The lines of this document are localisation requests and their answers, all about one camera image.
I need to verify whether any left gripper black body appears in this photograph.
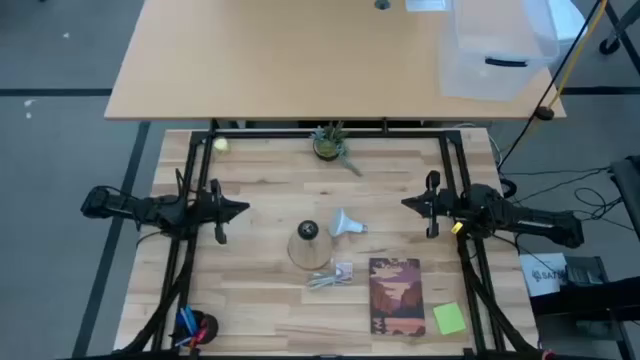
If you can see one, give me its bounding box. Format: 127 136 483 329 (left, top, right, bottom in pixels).
192 178 229 246

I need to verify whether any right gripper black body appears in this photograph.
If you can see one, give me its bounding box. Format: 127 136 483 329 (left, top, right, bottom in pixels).
427 170 474 240

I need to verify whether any white flood lightbulb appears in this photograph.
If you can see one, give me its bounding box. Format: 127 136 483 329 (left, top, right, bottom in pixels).
328 208 369 238

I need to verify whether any wooden base lamp black socket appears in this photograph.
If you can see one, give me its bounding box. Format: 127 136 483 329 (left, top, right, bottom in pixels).
287 219 334 272

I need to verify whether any landscape illustrated book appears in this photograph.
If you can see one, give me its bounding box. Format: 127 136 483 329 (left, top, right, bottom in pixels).
368 257 427 337

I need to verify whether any small potted succulent plant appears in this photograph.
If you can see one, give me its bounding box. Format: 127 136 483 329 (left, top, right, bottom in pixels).
309 121 364 177

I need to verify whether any green sticky note pad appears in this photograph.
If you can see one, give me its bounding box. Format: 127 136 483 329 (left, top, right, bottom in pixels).
432 301 467 336

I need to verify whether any white printed paper sign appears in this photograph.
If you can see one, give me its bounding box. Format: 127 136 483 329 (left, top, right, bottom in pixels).
519 252 569 298

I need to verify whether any black mesh pen cup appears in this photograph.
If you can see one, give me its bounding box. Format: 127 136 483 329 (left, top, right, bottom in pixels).
172 309 220 347

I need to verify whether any beige wooden desk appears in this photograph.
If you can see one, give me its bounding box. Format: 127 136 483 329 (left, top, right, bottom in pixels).
103 0 567 122

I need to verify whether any black electronics box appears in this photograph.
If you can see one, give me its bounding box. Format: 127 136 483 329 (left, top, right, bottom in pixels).
564 255 609 287

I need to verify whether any clear plastic storage bin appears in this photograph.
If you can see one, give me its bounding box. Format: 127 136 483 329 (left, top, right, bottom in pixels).
438 0 561 103

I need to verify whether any white paper sheet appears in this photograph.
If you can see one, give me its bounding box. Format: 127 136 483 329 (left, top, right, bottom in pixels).
405 0 448 13

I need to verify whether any black caster stand leg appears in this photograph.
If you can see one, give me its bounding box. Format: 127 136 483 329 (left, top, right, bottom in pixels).
598 0 640 56

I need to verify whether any black aluminium table frame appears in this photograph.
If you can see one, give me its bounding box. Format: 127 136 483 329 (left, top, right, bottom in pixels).
119 127 541 359

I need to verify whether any clear lamp power cord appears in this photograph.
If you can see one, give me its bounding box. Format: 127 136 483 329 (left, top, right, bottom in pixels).
306 267 351 291

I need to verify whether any black floor cable bundle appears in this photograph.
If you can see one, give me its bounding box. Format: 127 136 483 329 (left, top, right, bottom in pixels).
499 164 626 234

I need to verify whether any long black cable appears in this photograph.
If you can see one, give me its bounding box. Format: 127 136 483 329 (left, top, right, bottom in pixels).
497 0 604 171

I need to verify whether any yellow cable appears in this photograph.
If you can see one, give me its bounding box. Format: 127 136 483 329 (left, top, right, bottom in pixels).
548 0 610 109

